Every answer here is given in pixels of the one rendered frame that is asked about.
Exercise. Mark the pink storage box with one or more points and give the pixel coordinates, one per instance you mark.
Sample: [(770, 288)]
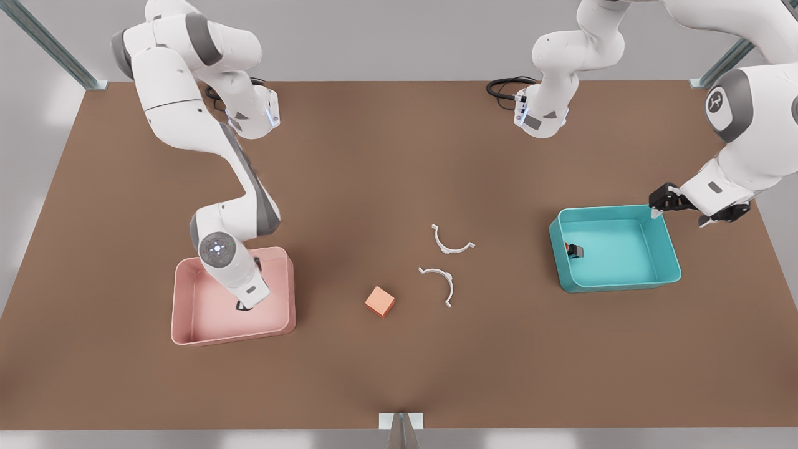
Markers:
[(212, 312)]

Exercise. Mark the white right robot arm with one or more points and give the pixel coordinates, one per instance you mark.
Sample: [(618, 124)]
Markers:
[(174, 100)]

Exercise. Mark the blue storage box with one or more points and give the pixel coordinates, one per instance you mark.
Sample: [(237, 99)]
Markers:
[(614, 255)]

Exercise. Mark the silver frame post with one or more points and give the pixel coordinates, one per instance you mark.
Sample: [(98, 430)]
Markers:
[(723, 62), (53, 47), (401, 430)]

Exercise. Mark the orange cube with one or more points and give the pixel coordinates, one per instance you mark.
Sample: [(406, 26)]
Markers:
[(379, 301)]

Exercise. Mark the white curved bracket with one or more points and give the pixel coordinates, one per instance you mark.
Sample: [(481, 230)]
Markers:
[(446, 280), (450, 248)]

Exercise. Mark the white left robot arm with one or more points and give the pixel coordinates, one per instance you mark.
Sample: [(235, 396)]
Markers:
[(754, 125)]

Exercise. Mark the red button with black base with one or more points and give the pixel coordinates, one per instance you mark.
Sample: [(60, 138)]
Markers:
[(574, 250)]

